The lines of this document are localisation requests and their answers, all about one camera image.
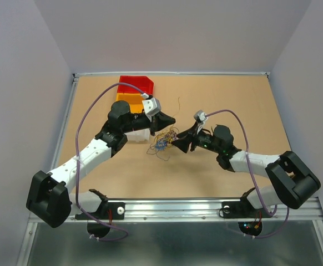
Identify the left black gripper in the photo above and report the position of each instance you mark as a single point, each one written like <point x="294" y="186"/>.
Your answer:
<point x="162" y="121"/>

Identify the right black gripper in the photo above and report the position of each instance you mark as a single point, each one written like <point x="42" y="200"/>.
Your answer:
<point x="183" y="142"/>

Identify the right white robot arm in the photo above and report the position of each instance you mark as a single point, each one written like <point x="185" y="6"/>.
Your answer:
<point x="292" y="182"/>

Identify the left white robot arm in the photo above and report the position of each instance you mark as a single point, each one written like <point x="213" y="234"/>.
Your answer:
<point x="50" y="196"/>

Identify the white plastic bin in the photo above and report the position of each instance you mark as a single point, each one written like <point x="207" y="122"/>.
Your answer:
<point x="139" y="136"/>

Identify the yellow plastic bin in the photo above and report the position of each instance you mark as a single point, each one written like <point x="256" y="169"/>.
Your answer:
<point x="134" y="100"/>

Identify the red plastic bin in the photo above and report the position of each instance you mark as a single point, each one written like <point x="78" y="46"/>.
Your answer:
<point x="142" y="82"/>

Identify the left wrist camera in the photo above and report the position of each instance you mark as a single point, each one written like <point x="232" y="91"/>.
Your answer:
<point x="151" y="106"/>

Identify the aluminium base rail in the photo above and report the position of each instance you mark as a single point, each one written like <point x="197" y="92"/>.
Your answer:
<point x="182" y="210"/>

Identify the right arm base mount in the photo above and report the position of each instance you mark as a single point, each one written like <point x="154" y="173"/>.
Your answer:
<point x="251" y="218"/>

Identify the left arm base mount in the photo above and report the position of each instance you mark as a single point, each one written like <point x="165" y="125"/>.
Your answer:
<point x="101" y="213"/>

